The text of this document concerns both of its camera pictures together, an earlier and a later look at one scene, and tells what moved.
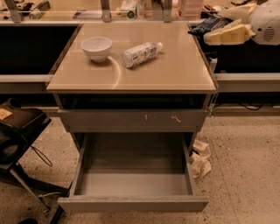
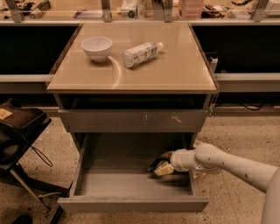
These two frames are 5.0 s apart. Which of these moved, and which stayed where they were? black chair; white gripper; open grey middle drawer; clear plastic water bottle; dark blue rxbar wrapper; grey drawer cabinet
Moved: white gripper; dark blue rxbar wrapper
Stayed: grey drawer cabinet; open grey middle drawer; black chair; clear plastic water bottle
